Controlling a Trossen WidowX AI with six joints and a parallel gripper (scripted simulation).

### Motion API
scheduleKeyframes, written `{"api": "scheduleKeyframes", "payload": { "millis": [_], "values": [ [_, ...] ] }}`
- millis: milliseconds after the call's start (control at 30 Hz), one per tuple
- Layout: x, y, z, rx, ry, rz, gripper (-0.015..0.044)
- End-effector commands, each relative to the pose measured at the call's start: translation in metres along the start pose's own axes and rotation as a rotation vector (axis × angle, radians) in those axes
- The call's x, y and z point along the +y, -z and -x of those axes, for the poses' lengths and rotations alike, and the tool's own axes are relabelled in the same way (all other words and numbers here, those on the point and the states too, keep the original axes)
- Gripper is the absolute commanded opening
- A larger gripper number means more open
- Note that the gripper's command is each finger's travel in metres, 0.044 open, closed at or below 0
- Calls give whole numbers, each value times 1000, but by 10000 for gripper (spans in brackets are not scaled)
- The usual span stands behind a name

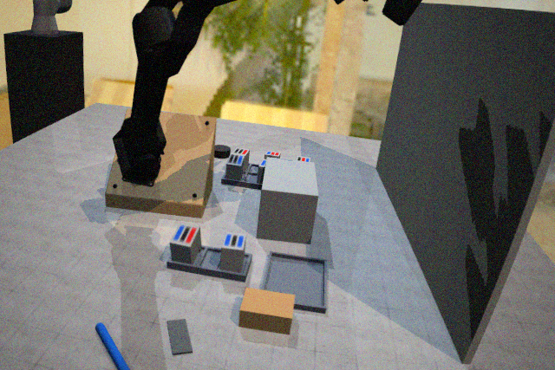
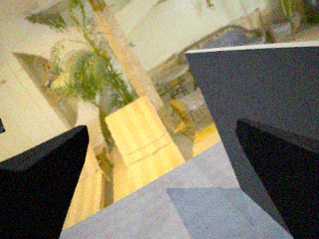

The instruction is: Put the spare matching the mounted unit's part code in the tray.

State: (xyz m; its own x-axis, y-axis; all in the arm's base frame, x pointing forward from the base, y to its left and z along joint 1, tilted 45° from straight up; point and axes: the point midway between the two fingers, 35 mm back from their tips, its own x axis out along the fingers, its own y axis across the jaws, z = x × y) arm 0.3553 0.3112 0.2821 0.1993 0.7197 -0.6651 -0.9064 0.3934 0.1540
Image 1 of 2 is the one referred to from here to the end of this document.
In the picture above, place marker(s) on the blue rod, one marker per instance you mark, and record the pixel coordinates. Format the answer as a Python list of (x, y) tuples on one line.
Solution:
[(111, 347)]

